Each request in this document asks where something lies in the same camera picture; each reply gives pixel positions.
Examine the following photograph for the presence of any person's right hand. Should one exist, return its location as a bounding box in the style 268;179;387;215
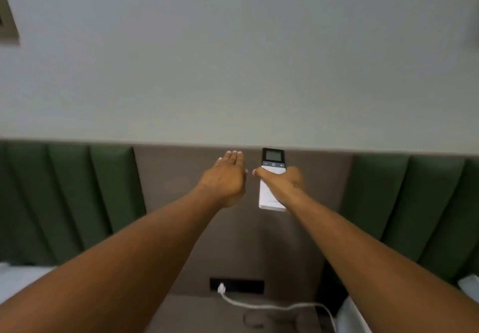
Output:
252;166;306;211

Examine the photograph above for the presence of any white pillow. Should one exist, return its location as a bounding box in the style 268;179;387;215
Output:
457;274;479;304

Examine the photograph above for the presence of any white bed sheet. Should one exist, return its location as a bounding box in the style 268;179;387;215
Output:
334;295;375;333
0;262;57;306

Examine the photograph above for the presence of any framed wall picture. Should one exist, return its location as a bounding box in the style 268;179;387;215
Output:
0;0;20;44

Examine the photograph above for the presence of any brown upholstered wall panel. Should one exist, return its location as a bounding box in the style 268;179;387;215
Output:
133;145;355;301

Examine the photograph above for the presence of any white charger cable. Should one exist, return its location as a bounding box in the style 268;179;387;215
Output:
217;283;337;333

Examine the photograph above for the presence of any person's right forearm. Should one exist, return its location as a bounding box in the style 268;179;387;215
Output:
286;199;479;333

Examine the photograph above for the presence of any black wall socket panel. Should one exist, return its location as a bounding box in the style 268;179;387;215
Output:
209;277;265;295

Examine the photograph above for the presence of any person's left hand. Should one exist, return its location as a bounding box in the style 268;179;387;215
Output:
196;150;248;209

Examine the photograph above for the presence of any person's left forearm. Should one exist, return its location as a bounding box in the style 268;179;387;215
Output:
0;194;225;333

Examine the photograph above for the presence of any white remote control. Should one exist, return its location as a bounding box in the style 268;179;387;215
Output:
258;148;287;213

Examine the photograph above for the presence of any green padded headboard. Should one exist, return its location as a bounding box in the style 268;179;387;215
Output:
339;153;479;285
0;140;147;267

